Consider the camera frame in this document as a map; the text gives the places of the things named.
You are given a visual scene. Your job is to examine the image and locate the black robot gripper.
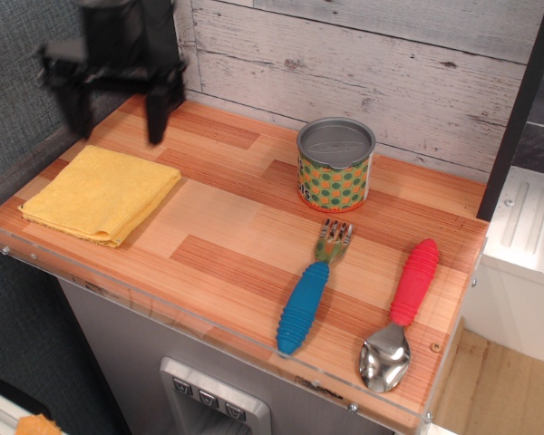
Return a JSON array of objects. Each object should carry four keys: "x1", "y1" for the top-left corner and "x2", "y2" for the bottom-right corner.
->
[{"x1": 36, "y1": 1, "x2": 185, "y2": 145}]

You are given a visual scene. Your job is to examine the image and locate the folded yellow cloth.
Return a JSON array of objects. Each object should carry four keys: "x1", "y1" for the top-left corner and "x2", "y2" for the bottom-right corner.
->
[{"x1": 19, "y1": 145, "x2": 181, "y2": 247}]

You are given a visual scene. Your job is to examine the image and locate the grey toy fridge cabinet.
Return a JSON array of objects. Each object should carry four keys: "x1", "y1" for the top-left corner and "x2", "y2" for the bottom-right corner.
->
[{"x1": 60, "y1": 280, "x2": 389, "y2": 434}]

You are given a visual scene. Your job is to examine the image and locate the green orange patterned tin can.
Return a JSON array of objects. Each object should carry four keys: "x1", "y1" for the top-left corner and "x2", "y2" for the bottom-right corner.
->
[{"x1": 296, "y1": 117, "x2": 376, "y2": 213}]

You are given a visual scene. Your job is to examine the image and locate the blue handled metal fork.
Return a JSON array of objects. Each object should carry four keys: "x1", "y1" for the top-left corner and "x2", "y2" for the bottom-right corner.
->
[{"x1": 276, "y1": 219, "x2": 354, "y2": 355}]

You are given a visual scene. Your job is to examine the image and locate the white toy sink unit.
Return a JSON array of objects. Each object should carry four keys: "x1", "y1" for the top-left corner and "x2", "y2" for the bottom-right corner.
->
[{"x1": 461, "y1": 75, "x2": 544, "y2": 362}]

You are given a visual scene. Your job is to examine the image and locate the dark right shelf post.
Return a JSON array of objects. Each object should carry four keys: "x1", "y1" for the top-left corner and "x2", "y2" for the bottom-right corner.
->
[{"x1": 476, "y1": 15, "x2": 544, "y2": 222}]

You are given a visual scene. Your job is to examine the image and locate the red handled metal spoon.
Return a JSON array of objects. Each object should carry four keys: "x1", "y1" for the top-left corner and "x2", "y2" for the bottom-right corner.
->
[{"x1": 359, "y1": 238, "x2": 440, "y2": 393}]

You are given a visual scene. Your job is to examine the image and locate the orange object at corner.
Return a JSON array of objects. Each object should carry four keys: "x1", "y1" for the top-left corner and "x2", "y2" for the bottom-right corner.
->
[{"x1": 15, "y1": 414, "x2": 63, "y2": 435}]

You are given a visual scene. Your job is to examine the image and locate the silver toy fridge dispenser panel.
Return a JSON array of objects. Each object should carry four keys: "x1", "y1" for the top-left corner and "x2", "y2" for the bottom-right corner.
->
[{"x1": 160, "y1": 357, "x2": 272, "y2": 434}]

